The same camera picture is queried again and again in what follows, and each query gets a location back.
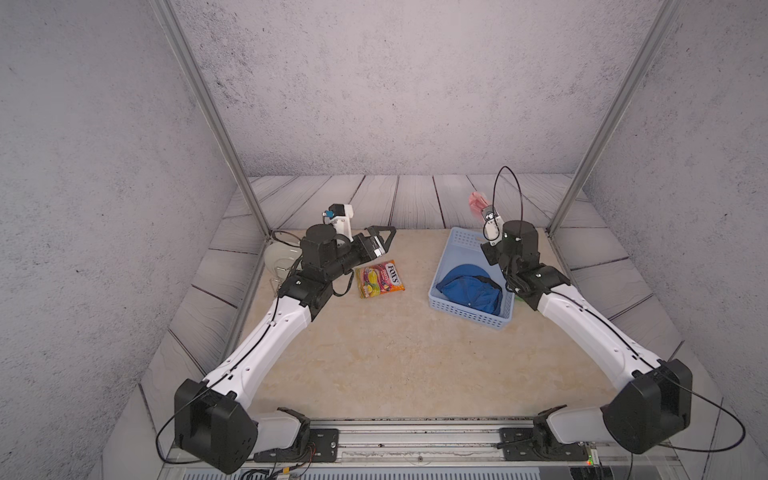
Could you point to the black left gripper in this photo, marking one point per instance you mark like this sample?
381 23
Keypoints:
372 244

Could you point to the pink baseball cap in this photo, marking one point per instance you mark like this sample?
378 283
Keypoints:
479 205

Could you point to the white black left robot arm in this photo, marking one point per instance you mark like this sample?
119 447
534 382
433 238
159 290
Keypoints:
211 419

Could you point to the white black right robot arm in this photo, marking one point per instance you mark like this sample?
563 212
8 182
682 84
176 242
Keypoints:
654 397

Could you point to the blue baseball cap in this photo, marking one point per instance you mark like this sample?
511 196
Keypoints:
470 286

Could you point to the Fox's fruit candy bag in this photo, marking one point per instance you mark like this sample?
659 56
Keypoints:
378 279

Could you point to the light blue plastic basket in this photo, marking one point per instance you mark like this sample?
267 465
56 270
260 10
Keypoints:
464 247

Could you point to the white plate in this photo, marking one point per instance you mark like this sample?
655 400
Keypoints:
279 259

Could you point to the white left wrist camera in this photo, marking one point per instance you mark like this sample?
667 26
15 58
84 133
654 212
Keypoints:
339 216

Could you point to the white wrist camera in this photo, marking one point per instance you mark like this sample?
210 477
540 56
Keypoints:
493 225
339 216

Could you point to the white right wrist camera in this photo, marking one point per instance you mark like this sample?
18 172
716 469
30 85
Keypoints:
493 225

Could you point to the aluminium left corner post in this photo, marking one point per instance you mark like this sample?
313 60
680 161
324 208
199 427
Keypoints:
176 37

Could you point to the aluminium corner post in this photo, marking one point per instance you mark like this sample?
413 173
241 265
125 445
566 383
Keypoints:
640 65
176 37

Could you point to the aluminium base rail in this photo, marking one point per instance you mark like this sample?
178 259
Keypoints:
460 448

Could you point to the aluminium right corner post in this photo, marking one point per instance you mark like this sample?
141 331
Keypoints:
640 65

